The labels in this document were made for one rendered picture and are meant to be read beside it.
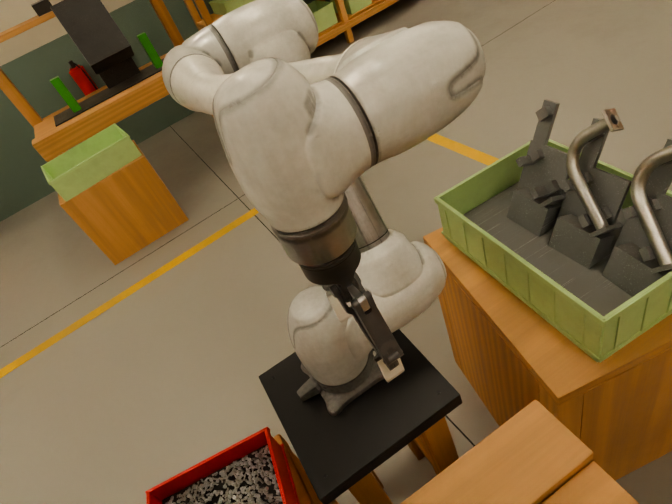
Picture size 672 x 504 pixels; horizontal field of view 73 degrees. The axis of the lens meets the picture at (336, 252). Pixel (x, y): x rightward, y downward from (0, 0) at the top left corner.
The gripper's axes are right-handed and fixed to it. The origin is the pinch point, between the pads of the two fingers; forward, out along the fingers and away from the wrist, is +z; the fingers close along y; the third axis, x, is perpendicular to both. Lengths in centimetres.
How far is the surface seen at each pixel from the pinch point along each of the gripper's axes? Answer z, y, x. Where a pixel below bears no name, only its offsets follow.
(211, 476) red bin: 44, 27, 43
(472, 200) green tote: 44, 56, -62
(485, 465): 41.3, -9.3, -8.8
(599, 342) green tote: 44, -3, -47
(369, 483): 67, 13, 13
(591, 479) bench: 43, -21, -23
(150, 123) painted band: 119, 519, 18
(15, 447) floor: 132, 176, 171
